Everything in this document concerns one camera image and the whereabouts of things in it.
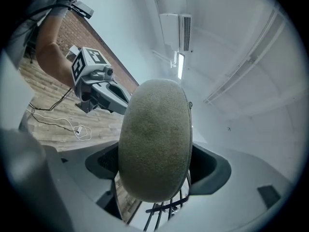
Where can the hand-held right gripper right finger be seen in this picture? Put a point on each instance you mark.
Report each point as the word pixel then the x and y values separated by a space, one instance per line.
pixel 210 175

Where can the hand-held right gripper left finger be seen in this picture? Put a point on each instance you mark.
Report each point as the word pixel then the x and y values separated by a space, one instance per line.
pixel 101 162

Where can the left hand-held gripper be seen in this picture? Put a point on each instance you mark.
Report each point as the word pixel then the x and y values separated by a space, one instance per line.
pixel 84 66

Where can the person's left forearm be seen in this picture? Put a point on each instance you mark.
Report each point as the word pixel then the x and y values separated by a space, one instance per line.
pixel 51 52

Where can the ceiling light panel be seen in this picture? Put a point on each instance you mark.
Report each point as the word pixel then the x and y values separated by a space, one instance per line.
pixel 180 65

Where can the white ceiling air conditioner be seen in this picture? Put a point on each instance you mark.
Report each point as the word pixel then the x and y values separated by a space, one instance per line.
pixel 176 31

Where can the person's grey shirt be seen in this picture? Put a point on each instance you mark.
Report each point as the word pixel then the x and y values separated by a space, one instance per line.
pixel 29 11

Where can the black head-mounted camera box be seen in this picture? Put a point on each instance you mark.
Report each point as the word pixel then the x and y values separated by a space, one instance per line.
pixel 83 8

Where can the white ceiling rail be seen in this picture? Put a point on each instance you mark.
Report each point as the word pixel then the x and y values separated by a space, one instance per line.
pixel 246 62

